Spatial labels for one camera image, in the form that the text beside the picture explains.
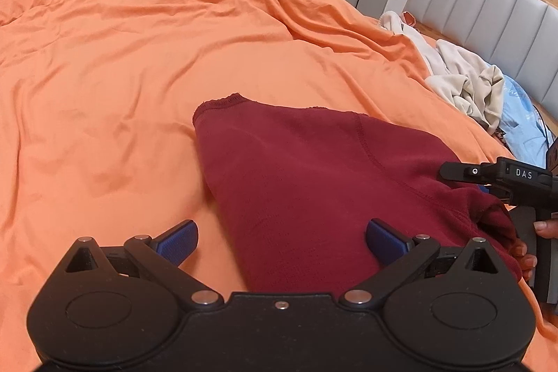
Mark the dark red knit sweater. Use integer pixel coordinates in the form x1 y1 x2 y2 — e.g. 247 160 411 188
193 94 521 295

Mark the person's right hand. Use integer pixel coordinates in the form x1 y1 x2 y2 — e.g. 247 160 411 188
510 214 557 281

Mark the light blue pillow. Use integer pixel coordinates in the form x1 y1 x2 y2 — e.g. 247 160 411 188
499 76 556 168

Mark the cream crumpled garment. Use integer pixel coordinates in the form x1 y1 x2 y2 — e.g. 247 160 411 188
379 11 505 134

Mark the grey padded headboard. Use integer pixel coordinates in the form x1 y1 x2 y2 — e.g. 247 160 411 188
405 0 557 115

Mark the orange bed duvet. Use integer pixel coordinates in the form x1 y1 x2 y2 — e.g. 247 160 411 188
0 0 558 372

